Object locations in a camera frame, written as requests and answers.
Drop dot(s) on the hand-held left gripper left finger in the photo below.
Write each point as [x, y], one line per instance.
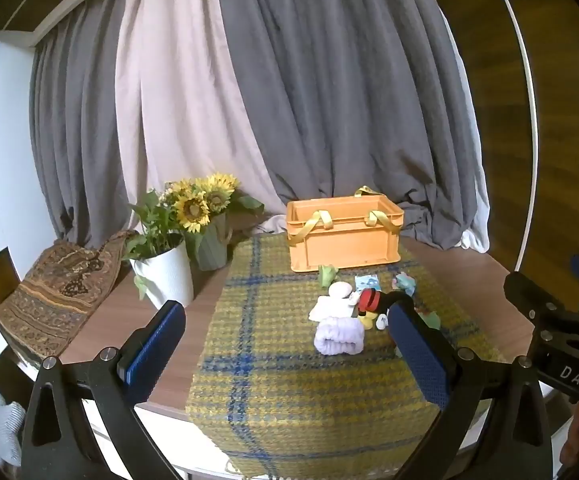
[153, 347]

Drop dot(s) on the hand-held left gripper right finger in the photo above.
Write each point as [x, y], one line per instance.
[419, 357]

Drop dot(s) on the pastel fish plush toy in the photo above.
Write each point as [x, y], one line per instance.
[403, 282]

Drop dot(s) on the pale pink soft egg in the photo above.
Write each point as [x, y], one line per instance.
[340, 290]

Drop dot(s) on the orange plastic crate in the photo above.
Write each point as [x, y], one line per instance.
[349, 240]

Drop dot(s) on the pale green soft toy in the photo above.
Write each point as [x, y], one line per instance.
[432, 320]

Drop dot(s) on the red black mouse plush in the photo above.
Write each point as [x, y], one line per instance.
[370, 302]

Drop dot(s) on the white flower pot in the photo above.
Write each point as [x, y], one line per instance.
[167, 275]

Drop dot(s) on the lavender rolled towel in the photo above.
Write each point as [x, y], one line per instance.
[339, 336]

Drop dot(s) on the blue white printed pouch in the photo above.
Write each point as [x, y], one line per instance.
[368, 282]

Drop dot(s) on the white folded cloth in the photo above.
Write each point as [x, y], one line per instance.
[327, 308]

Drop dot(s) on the brown patterned cushion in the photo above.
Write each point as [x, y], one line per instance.
[59, 290]

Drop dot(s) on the green vase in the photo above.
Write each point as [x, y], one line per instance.
[213, 250]

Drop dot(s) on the green leafy plant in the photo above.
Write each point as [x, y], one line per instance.
[154, 230]

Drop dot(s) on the small green plush toy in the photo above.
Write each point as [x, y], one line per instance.
[327, 275]

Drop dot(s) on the yellow blue plaid blanket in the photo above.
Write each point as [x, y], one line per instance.
[279, 360]

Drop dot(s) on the sunflower bouquet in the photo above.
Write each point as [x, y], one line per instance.
[194, 207]

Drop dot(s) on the white knitted cushion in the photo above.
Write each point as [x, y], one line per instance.
[2, 427]

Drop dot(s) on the pale pink curtain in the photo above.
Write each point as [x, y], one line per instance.
[179, 110]

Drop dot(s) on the grey curtain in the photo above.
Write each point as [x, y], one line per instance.
[349, 85]

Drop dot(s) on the white curved rail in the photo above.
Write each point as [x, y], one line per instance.
[527, 110]

